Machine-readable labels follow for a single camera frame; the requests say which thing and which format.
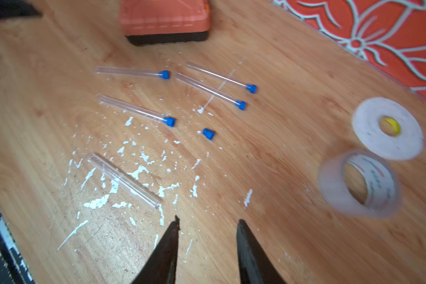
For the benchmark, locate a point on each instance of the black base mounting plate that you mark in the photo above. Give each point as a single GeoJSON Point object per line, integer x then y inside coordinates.
{"type": "Point", "coordinates": [13, 267]}

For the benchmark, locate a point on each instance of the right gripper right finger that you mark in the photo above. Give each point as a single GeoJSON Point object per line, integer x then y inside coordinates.
{"type": "Point", "coordinates": [254, 265]}

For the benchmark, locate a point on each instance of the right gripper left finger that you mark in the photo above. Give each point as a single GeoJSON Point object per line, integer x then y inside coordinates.
{"type": "Point", "coordinates": [161, 265]}

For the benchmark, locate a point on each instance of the clear packing tape roll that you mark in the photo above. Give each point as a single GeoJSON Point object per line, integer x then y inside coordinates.
{"type": "Point", "coordinates": [360, 183]}

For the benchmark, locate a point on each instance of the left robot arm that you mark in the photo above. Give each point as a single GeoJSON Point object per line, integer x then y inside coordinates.
{"type": "Point", "coordinates": [17, 9]}

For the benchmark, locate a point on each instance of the white foam tape roll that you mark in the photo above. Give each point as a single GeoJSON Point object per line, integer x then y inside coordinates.
{"type": "Point", "coordinates": [387, 129]}

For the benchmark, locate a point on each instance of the clear test tube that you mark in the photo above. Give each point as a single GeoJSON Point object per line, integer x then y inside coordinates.
{"type": "Point", "coordinates": [205, 88]}
{"type": "Point", "coordinates": [120, 71]}
{"type": "Point", "coordinates": [134, 109]}
{"type": "Point", "coordinates": [124, 180]}
{"type": "Point", "coordinates": [215, 75]}

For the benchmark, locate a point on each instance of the blue stopper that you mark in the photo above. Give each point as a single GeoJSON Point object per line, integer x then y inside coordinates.
{"type": "Point", "coordinates": [209, 134]}
{"type": "Point", "coordinates": [241, 105]}
{"type": "Point", "coordinates": [251, 88]}
{"type": "Point", "coordinates": [169, 121]}
{"type": "Point", "coordinates": [164, 75]}

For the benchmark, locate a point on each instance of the orange plastic tool case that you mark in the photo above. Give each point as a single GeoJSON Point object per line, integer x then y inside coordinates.
{"type": "Point", "coordinates": [148, 22]}

